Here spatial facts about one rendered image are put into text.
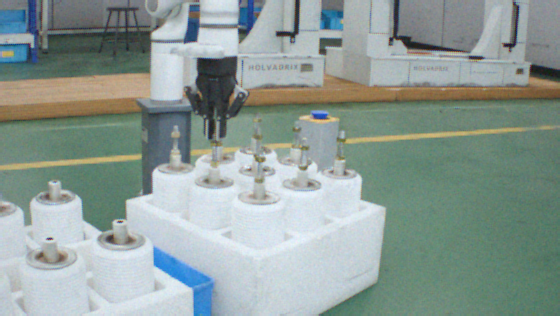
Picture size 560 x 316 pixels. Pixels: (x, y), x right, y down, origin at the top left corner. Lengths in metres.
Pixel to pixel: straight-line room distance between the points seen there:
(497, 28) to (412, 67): 1.00
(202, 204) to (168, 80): 0.62
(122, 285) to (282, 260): 0.32
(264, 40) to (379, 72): 0.74
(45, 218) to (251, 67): 2.47
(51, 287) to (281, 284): 0.45
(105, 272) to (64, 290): 0.08
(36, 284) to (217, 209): 0.45
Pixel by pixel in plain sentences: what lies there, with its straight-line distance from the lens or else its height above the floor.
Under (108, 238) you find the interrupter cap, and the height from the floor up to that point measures 0.25.
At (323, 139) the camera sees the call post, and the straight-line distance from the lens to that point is 1.49.
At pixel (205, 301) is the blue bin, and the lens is 1.11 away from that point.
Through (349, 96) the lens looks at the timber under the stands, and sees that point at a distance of 3.67.
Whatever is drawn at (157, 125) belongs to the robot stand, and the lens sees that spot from 1.71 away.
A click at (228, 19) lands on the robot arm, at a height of 0.56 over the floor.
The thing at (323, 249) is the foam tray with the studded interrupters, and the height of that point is 0.15.
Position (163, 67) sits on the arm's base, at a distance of 1.71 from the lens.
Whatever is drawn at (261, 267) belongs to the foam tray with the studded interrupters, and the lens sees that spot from 1.05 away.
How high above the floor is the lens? 0.61
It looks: 15 degrees down
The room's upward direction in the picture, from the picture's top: 3 degrees clockwise
